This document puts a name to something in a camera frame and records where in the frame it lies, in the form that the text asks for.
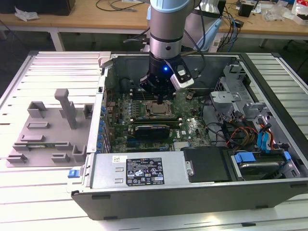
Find crumpled clear plastic bag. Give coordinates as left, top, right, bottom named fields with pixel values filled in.
left=14, top=6, right=40, bottom=22

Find pale blue teach pendant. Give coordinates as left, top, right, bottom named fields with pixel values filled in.
left=194, top=19, right=222, bottom=52

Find clear plastic bags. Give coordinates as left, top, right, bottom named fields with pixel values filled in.
left=263, top=3, right=295, bottom=22

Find small black box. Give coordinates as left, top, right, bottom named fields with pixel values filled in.
left=238, top=2, right=255, bottom=18

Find grey power supply unit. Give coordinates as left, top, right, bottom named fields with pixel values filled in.
left=90, top=153, right=191, bottom=191

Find green motherboard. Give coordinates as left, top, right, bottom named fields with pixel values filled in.
left=105, top=90, right=214, bottom=154

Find red white packet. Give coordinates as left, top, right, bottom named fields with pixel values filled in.
left=291, top=0, right=308, bottom=25

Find black RAM slot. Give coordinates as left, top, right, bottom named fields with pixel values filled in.
left=131, top=121, right=181, bottom=125
left=131, top=119, right=181, bottom=123
left=131, top=117, right=181, bottom=121
left=131, top=115, right=181, bottom=118

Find black grey PC case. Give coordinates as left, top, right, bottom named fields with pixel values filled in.
left=71, top=51, right=308, bottom=221

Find black graphics card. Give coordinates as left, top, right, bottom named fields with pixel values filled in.
left=133, top=123, right=171, bottom=141

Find grey parts rack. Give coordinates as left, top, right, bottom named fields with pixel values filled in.
left=5, top=88, right=94, bottom=168

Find CPU socket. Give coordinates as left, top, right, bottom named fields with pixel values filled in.
left=143, top=100, right=173, bottom=116

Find thick black cable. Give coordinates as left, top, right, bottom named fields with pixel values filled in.
left=204, top=121, right=228, bottom=146

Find yellow power wire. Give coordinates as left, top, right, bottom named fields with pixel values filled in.
left=243, top=131, right=256, bottom=145

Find hard disk in blue carrier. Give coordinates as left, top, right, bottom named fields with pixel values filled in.
left=232, top=150, right=292, bottom=181

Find silver finned heatsink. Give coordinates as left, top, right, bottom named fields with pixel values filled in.
left=173, top=141, right=191, bottom=152

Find black plastic bay cover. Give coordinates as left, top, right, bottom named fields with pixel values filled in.
left=180, top=145, right=233, bottom=183

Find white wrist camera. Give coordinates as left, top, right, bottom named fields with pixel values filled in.
left=166, top=60, right=195, bottom=91

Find wooden desk white frame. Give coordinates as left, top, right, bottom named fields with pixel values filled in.
left=0, top=0, right=308, bottom=52

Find metal socket cover frame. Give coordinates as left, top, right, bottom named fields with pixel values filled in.
left=145, top=101, right=172, bottom=116

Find black equipment box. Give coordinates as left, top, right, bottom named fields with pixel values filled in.
left=0, top=0, right=77, bottom=16

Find blue cable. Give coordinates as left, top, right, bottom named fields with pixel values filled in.
left=225, top=9, right=240, bottom=52

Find blue data wire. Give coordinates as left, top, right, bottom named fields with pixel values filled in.
left=256, top=129, right=265, bottom=151
left=262, top=122, right=273, bottom=151

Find grey metal disk bay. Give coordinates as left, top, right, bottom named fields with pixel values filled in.
left=208, top=63, right=275, bottom=122

